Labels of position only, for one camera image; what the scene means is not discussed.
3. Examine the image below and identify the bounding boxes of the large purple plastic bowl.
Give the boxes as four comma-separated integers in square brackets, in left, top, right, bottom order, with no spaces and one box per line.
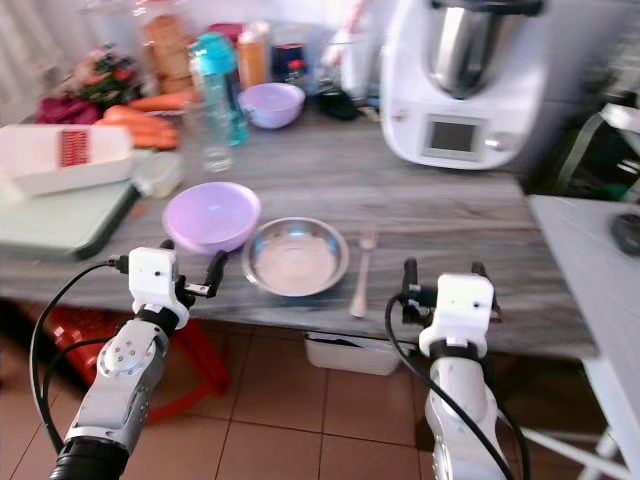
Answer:
[162,181,263,256]

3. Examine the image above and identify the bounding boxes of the small clear lidded container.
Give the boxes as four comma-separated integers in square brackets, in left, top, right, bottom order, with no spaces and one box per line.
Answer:
[131,149,186,199]

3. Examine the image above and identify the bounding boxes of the stainless steel bowl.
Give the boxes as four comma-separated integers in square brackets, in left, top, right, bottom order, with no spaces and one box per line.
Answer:
[241,216,351,298]

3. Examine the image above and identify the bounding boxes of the white plastic box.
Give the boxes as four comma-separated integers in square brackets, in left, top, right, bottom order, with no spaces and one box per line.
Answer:
[302,331,402,378]

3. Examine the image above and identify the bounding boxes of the pale green cutting board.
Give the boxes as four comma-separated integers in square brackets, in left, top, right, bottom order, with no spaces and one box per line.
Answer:
[0,178,142,262]

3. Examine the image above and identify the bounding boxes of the white side table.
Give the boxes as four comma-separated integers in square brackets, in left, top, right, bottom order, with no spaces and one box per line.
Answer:
[526,193,640,473]

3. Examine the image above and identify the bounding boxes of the orange carrot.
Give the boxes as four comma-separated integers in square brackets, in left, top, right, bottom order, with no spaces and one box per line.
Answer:
[101,105,195,152]
[128,92,193,113]

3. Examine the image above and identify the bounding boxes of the red plastic stool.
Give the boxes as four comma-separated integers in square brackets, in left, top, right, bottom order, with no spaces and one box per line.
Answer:
[44,303,232,423]

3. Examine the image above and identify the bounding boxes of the white slicer with red blade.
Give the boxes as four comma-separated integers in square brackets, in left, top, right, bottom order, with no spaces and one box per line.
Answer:
[0,124,137,199]

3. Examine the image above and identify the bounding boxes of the clear bottle with blue cap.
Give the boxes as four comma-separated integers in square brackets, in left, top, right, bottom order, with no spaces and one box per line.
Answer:
[189,31,250,174]

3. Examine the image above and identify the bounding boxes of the dark round object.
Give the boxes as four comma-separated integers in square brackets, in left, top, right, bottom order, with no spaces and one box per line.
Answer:
[611,211,640,257]

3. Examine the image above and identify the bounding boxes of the dark purple vegetables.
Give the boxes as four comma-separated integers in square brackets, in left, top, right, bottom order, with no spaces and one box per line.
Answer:
[37,95,107,126]

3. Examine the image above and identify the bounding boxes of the small purple plastic bowl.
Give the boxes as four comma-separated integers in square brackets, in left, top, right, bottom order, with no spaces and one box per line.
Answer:
[237,81,307,131]

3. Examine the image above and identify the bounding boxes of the bunch of flowers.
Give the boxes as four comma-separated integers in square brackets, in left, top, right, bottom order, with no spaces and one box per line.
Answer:
[71,43,148,107]

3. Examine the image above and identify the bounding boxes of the white kitchen food processor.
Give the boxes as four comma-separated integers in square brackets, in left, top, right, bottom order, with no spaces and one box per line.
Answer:
[379,0,573,171]

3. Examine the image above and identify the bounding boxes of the bag of brown bread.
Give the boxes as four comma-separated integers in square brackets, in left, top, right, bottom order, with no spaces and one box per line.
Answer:
[142,11,195,97]

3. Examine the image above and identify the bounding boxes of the small black object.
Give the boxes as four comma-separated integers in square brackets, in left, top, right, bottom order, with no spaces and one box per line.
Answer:
[314,81,362,122]

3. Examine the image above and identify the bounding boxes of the orange bottle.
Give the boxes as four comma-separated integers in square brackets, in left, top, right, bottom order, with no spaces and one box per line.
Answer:
[236,19,274,89]

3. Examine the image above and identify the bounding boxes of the dark jar with label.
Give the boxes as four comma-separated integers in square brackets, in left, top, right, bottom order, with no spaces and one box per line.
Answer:
[271,41,310,90]

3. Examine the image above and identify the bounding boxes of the white jug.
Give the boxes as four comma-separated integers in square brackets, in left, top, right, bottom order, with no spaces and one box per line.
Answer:
[338,28,380,97]

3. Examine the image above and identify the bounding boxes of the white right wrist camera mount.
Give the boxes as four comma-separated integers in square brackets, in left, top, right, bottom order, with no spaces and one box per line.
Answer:
[419,272,500,357]

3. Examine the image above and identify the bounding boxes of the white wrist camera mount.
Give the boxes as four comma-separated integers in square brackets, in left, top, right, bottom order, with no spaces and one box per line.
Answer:
[419,272,500,357]
[127,246,190,329]

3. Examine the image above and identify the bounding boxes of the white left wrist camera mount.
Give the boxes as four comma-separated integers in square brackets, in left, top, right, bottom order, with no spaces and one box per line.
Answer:
[127,246,190,329]

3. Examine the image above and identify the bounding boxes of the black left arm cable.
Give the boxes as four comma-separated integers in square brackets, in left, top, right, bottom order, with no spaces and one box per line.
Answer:
[28,255,131,456]

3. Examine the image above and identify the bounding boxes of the dark metal frame chair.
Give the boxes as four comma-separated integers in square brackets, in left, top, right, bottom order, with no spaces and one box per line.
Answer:
[553,98,640,201]

